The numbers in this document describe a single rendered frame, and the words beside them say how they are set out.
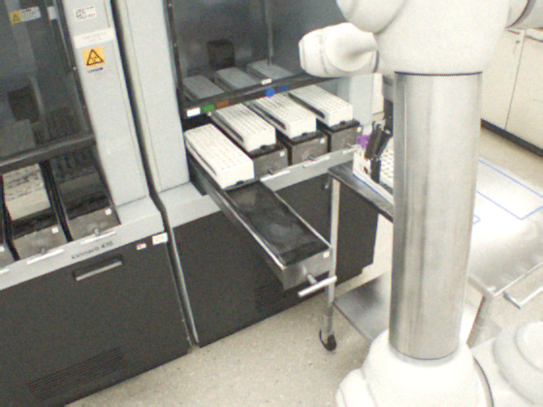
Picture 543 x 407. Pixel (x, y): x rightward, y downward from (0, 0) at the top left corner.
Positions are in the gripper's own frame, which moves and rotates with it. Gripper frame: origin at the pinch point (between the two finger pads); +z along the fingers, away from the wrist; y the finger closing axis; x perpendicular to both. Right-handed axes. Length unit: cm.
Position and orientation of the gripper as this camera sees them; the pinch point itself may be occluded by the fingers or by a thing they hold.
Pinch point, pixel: (392, 169)
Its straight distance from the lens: 126.3
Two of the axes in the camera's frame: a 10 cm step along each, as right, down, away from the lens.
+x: -4.4, -5.1, 7.4
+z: 0.5, 8.1, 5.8
